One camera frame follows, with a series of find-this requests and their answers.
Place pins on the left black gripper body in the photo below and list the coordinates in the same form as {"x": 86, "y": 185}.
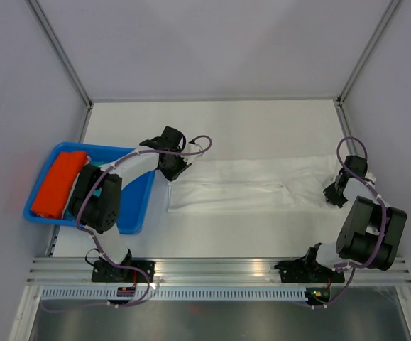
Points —
{"x": 177, "y": 165}

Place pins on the white t-shirt with robot print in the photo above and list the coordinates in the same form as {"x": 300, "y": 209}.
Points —
{"x": 262, "y": 185}

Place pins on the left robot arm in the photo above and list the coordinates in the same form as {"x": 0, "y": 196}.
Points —
{"x": 96, "y": 197}

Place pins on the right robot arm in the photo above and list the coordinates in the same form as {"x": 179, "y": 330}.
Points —
{"x": 371, "y": 233}

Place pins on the blue plastic bin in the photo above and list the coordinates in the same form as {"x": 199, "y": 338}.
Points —
{"x": 134, "y": 197}

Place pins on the teal rolled t-shirt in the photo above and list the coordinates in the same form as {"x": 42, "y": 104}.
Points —
{"x": 70, "y": 215}

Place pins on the orange rolled t-shirt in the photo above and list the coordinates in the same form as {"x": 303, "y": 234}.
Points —
{"x": 53, "y": 195}

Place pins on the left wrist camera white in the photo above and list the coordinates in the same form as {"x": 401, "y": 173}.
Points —
{"x": 193, "y": 151}

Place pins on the right aluminium frame post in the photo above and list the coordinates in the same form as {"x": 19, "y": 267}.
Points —
{"x": 376, "y": 36}

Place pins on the aluminium frame post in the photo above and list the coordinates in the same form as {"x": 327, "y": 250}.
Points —
{"x": 376, "y": 36}
{"x": 52, "y": 38}

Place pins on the left aluminium frame post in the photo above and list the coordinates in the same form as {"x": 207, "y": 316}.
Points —
{"x": 52, "y": 38}

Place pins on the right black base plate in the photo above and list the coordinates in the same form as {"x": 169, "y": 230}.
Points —
{"x": 307, "y": 270}

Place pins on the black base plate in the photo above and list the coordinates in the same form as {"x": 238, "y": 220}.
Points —
{"x": 104, "y": 272}
{"x": 307, "y": 270}

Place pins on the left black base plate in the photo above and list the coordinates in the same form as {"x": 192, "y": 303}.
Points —
{"x": 104, "y": 272}

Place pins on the aluminium mounting rail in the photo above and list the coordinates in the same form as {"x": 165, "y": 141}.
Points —
{"x": 203, "y": 272}

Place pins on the white slotted cable duct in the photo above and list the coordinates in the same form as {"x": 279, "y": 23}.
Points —
{"x": 179, "y": 293}

